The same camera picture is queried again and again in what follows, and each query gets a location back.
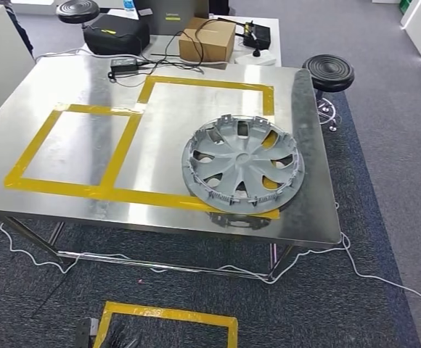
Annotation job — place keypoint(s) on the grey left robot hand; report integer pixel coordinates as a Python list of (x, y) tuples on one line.
[(122, 342)]

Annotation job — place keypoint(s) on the brown cardboard box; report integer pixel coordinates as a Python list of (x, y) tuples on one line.
[(206, 41)]

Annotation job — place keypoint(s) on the white cabinet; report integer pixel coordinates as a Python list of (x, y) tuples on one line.
[(0, 57)]

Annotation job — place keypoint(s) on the steel workbench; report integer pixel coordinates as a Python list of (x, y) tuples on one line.
[(87, 201)]

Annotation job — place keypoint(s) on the black bag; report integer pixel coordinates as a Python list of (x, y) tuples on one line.
[(116, 38)]

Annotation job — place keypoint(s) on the silver wheel hubcap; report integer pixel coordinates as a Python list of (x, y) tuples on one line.
[(232, 163)]

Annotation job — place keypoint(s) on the white flat device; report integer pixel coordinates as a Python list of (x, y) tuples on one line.
[(264, 58)]

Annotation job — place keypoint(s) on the black power adapter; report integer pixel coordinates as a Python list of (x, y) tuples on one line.
[(123, 66)]

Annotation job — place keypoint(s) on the dark grey computer case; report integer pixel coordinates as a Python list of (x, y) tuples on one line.
[(170, 14)]

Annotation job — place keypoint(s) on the black round stool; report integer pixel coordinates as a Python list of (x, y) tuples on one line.
[(78, 9), (328, 72)]

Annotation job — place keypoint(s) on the white desk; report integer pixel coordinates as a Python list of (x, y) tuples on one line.
[(273, 38)]

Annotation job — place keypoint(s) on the black electronic device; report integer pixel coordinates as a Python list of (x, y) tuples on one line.
[(261, 34)]

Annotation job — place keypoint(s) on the yellow floor tape square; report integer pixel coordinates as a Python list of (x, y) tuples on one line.
[(174, 314)]

